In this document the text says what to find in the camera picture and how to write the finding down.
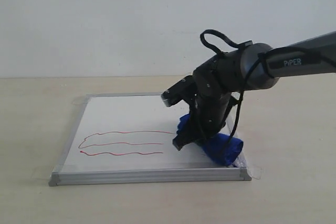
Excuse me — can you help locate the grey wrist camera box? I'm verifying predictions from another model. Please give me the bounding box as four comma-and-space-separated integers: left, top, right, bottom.
161, 75, 197, 107

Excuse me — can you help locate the black braided cable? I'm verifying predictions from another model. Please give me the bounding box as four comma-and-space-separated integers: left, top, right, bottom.
199, 29, 336, 162

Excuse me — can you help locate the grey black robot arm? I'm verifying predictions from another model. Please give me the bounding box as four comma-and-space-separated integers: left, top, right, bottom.
162, 29, 335, 150

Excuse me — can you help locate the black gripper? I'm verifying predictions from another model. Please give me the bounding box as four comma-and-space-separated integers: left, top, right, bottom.
172, 93, 235, 151

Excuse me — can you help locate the white board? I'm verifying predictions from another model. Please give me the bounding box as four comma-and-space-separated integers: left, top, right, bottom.
49, 93, 251, 187

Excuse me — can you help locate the blue cloth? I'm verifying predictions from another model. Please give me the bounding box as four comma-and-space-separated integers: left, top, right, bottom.
176, 114, 244, 166

